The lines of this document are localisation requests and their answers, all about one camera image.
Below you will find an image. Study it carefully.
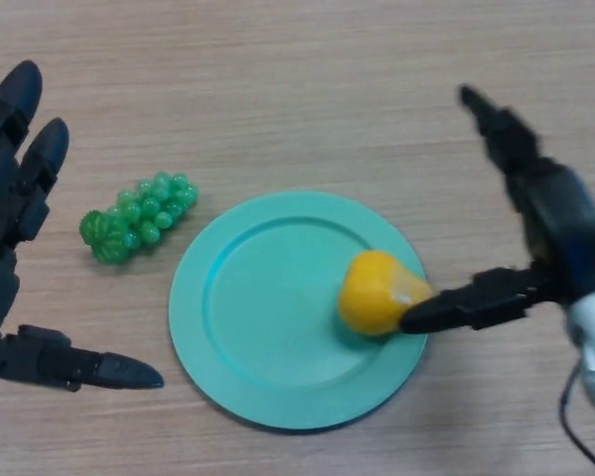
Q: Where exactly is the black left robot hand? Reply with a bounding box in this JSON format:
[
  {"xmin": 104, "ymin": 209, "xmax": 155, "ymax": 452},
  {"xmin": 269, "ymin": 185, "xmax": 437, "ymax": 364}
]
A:
[{"xmin": 0, "ymin": 59, "xmax": 165, "ymax": 393}]

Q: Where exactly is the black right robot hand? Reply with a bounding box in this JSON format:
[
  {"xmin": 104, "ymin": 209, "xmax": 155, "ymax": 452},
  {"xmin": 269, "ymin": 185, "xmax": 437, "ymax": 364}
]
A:
[{"xmin": 399, "ymin": 84, "xmax": 595, "ymax": 338}]

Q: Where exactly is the yellow pear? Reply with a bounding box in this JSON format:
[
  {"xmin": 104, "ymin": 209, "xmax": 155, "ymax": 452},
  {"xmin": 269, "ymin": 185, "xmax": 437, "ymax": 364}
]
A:
[{"xmin": 336, "ymin": 250, "xmax": 435, "ymax": 337}]

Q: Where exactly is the green round plate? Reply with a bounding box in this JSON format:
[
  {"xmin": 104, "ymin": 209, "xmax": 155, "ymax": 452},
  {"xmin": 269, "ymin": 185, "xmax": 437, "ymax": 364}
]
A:
[{"xmin": 168, "ymin": 190, "xmax": 430, "ymax": 430}]

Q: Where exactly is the green grape bunch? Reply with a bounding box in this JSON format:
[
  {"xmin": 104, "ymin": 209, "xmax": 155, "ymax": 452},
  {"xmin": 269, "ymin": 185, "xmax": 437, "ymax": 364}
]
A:
[{"xmin": 78, "ymin": 171, "xmax": 199, "ymax": 267}]

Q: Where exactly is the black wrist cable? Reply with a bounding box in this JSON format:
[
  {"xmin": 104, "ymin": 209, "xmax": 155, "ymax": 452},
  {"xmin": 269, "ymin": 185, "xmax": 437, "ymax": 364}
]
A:
[{"xmin": 557, "ymin": 356, "xmax": 595, "ymax": 473}]

